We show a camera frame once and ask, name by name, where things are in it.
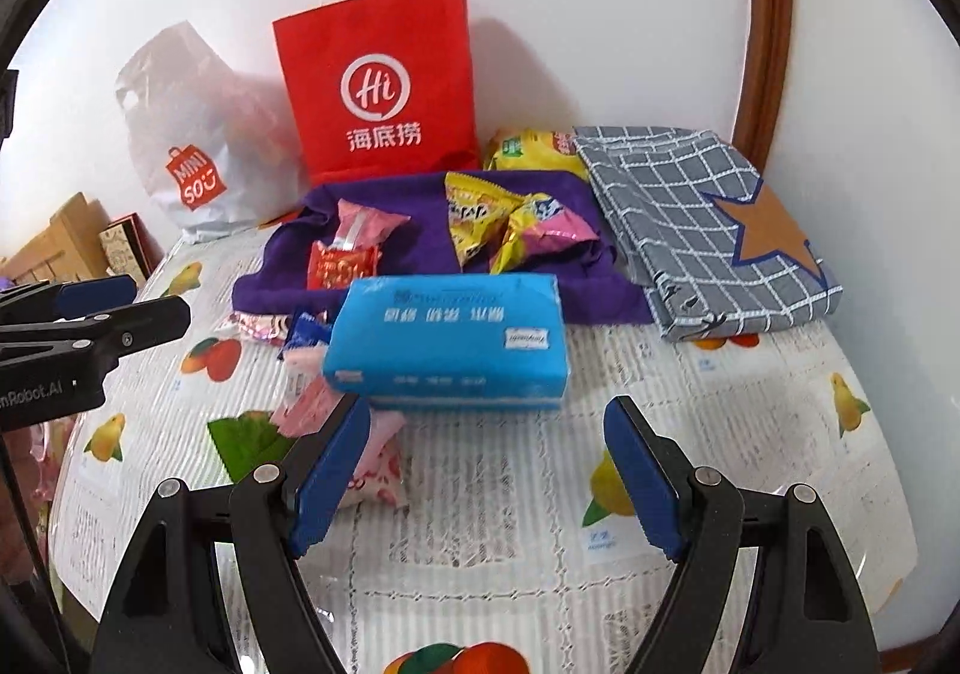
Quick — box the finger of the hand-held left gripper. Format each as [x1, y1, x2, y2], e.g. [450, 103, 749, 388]
[0, 295, 192, 376]
[0, 275, 140, 326]

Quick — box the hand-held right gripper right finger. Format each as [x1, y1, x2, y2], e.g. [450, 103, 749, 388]
[604, 396, 878, 674]

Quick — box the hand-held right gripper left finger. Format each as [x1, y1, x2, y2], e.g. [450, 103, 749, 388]
[90, 395, 372, 674]

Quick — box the pale pink floral snack packet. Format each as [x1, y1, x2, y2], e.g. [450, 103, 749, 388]
[336, 408, 410, 511]

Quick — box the green triangular snack packet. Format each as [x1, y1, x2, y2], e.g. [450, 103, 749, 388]
[207, 410, 295, 481]

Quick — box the pink white snack packet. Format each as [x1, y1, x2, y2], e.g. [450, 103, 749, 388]
[283, 344, 331, 412]

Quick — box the dark blue snack packet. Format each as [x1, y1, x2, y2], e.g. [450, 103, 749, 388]
[279, 310, 332, 354]

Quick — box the red snack packet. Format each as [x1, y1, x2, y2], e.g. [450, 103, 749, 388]
[307, 241, 381, 291]

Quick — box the pink packet with clear stripe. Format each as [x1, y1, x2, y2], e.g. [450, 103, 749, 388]
[336, 197, 412, 253]

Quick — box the yellow pink snack packet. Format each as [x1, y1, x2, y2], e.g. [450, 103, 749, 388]
[489, 192, 601, 275]

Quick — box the yellow chips packet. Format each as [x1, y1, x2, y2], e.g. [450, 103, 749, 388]
[445, 171, 520, 268]

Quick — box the patterned box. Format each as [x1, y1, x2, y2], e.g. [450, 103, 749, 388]
[99, 212, 162, 285]

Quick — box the pink candy packet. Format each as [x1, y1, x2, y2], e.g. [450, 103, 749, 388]
[225, 310, 295, 346]

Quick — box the fruit print tablecloth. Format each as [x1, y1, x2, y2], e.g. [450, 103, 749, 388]
[49, 235, 920, 674]

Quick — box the blue tissue pack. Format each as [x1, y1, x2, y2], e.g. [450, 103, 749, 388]
[322, 272, 571, 412]

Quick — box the white plastic bag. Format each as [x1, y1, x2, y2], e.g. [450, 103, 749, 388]
[115, 21, 305, 244]

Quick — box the grey checked cloth with star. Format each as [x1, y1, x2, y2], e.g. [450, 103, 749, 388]
[574, 125, 845, 343]

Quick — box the purple towel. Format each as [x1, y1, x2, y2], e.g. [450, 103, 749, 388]
[231, 170, 653, 326]

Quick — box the large yellow snack bag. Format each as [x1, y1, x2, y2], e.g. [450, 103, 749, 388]
[482, 128, 593, 184]

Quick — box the red paper bag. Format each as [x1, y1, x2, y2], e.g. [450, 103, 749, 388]
[271, 0, 481, 187]

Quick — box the brown wooden door frame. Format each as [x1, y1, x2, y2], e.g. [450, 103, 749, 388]
[731, 0, 794, 169]

